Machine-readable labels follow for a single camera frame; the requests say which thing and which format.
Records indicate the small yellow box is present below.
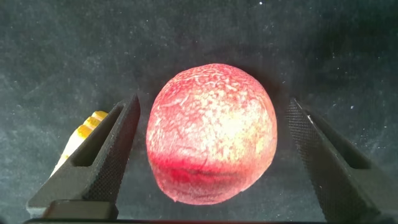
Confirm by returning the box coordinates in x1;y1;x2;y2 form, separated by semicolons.
49;110;109;178

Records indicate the red peach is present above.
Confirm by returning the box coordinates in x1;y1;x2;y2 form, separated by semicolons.
146;63;279;206

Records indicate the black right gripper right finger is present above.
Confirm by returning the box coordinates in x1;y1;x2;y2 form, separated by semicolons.
285;98;398;223

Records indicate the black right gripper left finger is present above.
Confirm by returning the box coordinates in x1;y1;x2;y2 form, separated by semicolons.
26;94;141;218

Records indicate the black table cloth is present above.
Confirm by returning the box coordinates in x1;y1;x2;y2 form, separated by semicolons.
0;0;398;224

